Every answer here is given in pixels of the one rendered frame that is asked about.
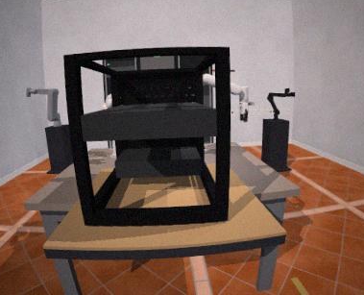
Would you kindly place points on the tan wooden board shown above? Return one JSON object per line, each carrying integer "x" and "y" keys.
{"x": 248, "y": 218}

